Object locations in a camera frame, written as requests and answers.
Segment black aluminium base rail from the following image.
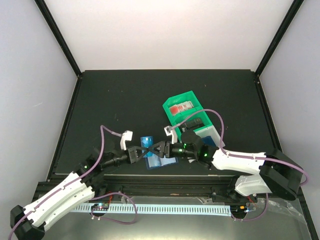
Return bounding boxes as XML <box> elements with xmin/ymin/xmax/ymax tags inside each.
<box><xmin>37</xmin><ymin>173</ymin><xmax>303</xmax><ymax>201</ymax></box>

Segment left black frame post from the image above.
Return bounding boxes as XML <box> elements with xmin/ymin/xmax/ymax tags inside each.
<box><xmin>34</xmin><ymin>0</ymin><xmax>82</xmax><ymax>77</ymax></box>

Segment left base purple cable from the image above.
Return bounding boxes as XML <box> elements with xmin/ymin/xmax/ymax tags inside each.
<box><xmin>89</xmin><ymin>190</ymin><xmax>140</xmax><ymax>224</ymax></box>

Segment white slotted cable duct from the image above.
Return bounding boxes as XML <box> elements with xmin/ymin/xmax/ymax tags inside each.
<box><xmin>72</xmin><ymin>203</ymin><xmax>231</xmax><ymax>217</ymax></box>

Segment right circuit board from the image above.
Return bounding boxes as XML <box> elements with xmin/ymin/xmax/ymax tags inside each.
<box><xmin>230</xmin><ymin>205</ymin><xmax>256</xmax><ymax>215</ymax></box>

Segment blue card holder wallet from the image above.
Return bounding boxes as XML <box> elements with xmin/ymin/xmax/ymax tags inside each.
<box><xmin>146</xmin><ymin>156</ymin><xmax>178</xmax><ymax>170</ymax></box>

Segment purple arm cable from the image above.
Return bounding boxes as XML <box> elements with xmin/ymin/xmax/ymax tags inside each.
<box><xmin>8</xmin><ymin>125</ymin><xmax>123</xmax><ymax>240</ymax></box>
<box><xmin>169</xmin><ymin>108</ymin><xmax>310</xmax><ymax>187</ymax></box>

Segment blue credit cards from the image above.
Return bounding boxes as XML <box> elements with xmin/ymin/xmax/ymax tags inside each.
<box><xmin>202</xmin><ymin>135</ymin><xmax>216</xmax><ymax>147</ymax></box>

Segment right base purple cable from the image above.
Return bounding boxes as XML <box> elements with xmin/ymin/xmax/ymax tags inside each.
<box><xmin>231</xmin><ymin>192</ymin><xmax>270</xmax><ymax>223</ymax></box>

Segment green card bin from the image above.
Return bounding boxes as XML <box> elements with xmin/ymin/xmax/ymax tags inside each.
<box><xmin>161</xmin><ymin>90</ymin><xmax>213</xmax><ymax>133</ymax></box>

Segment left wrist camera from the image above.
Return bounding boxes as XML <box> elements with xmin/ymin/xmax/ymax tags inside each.
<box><xmin>120</xmin><ymin>130</ymin><xmax>133</xmax><ymax>151</ymax></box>

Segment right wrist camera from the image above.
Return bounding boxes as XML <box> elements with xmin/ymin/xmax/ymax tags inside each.
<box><xmin>164</xmin><ymin>125</ymin><xmax>178</xmax><ymax>144</ymax></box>

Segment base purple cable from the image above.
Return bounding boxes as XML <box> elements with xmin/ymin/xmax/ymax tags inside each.
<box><xmin>231</xmin><ymin>192</ymin><xmax>270</xmax><ymax>223</ymax></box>
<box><xmin>89</xmin><ymin>190</ymin><xmax>140</xmax><ymax>224</ymax></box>

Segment red white credit cards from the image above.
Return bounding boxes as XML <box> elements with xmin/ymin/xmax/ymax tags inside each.
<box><xmin>169</xmin><ymin>101</ymin><xmax>194</xmax><ymax>116</ymax></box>

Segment circuit board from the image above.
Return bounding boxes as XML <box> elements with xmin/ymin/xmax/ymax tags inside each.
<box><xmin>230</xmin><ymin>205</ymin><xmax>256</xmax><ymax>215</ymax></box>
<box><xmin>91</xmin><ymin>203</ymin><xmax>109</xmax><ymax>211</ymax></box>

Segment right black frame post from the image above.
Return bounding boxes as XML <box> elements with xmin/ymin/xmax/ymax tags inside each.
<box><xmin>255</xmin><ymin>0</ymin><xmax>304</xmax><ymax>77</ymax></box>

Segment black frame post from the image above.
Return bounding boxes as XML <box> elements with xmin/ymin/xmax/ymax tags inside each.
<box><xmin>34</xmin><ymin>0</ymin><xmax>82</xmax><ymax>77</ymax></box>
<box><xmin>255</xmin><ymin>0</ymin><xmax>304</xmax><ymax>77</ymax></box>

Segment single blue vip card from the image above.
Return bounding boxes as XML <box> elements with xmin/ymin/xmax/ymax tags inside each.
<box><xmin>140</xmin><ymin>136</ymin><xmax>154</xmax><ymax>158</ymax></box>

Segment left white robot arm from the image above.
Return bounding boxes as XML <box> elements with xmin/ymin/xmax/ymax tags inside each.
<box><xmin>8</xmin><ymin>146</ymin><xmax>149</xmax><ymax>240</ymax></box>

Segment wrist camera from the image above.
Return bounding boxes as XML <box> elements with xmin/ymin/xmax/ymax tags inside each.
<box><xmin>120</xmin><ymin>130</ymin><xmax>133</xmax><ymax>151</ymax></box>
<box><xmin>164</xmin><ymin>125</ymin><xmax>178</xmax><ymax>144</ymax></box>

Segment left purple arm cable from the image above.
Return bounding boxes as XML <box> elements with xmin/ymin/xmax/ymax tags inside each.
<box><xmin>8</xmin><ymin>125</ymin><xmax>123</xmax><ymax>240</ymax></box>

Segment white card bin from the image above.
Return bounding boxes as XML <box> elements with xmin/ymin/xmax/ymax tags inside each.
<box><xmin>195</xmin><ymin>125</ymin><xmax>225</xmax><ymax>147</ymax></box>

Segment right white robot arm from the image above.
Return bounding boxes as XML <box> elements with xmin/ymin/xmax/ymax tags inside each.
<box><xmin>148</xmin><ymin>130</ymin><xmax>303</xmax><ymax>202</ymax></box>

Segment left circuit board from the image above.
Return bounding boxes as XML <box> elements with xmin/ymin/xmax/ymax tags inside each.
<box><xmin>91</xmin><ymin>203</ymin><xmax>109</xmax><ymax>211</ymax></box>

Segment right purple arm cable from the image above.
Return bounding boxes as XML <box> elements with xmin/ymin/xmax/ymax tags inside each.
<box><xmin>169</xmin><ymin>108</ymin><xmax>310</xmax><ymax>187</ymax></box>

